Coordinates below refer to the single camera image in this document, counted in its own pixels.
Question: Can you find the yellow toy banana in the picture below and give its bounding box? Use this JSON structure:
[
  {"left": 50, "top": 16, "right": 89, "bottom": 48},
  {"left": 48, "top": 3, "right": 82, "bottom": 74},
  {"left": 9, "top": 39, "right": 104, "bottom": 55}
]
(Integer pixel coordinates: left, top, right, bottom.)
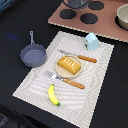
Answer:
[{"left": 48, "top": 84, "right": 60, "bottom": 106}]

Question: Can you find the fork with wooden handle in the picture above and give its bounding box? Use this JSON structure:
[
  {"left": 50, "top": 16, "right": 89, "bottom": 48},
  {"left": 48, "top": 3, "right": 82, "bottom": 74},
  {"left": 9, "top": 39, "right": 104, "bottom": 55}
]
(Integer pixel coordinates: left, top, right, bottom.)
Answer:
[{"left": 44, "top": 71, "right": 85, "bottom": 89}]

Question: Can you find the beige bowl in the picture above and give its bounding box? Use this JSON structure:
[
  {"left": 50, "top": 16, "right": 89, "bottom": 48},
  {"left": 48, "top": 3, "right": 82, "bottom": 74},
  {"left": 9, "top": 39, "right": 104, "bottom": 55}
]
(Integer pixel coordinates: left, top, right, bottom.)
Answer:
[{"left": 117, "top": 4, "right": 128, "bottom": 30}]

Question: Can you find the grey toy pot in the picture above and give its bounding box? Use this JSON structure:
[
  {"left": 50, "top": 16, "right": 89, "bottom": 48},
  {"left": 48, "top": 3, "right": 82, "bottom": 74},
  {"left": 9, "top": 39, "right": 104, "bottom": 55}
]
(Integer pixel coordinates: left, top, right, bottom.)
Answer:
[{"left": 62, "top": 0, "right": 91, "bottom": 9}]

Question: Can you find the knife with wooden handle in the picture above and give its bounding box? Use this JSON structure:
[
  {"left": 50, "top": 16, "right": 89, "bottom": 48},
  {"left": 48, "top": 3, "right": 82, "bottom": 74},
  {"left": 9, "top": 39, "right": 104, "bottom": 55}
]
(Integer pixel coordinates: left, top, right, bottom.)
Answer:
[{"left": 57, "top": 49, "right": 97, "bottom": 63}]

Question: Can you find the light blue milk carton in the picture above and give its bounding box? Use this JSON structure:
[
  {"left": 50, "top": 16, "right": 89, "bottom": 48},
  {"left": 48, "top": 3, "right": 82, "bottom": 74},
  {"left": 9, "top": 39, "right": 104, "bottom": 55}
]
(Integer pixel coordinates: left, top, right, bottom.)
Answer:
[{"left": 84, "top": 33, "right": 99, "bottom": 51}]

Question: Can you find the beige woven placemat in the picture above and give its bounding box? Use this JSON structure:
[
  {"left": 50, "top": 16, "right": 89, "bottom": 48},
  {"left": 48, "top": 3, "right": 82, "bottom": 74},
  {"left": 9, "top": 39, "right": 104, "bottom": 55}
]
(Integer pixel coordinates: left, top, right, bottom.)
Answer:
[{"left": 13, "top": 31, "right": 114, "bottom": 128}]

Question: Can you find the grey toy pan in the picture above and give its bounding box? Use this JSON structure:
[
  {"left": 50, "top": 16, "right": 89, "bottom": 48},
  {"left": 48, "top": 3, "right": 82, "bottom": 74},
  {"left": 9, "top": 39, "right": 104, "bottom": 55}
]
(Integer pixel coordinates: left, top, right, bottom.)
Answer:
[{"left": 20, "top": 31, "right": 47, "bottom": 67}]

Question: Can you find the orange toy bread loaf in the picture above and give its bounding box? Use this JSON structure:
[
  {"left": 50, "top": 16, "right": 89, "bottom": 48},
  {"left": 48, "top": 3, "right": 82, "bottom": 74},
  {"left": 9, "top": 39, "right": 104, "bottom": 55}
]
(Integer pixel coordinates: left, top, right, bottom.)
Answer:
[{"left": 57, "top": 56, "right": 81, "bottom": 75}]

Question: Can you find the round wooden plate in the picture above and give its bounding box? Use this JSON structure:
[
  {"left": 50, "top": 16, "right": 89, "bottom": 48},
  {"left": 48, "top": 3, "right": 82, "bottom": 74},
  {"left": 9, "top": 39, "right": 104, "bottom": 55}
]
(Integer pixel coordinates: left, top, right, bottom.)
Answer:
[{"left": 55, "top": 55, "right": 83, "bottom": 79}]

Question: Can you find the black stove burner disc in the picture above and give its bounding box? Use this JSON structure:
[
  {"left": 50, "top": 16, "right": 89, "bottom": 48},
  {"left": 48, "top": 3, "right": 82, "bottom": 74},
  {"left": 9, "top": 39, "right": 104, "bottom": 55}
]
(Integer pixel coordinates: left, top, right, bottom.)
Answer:
[{"left": 88, "top": 1, "right": 104, "bottom": 10}]

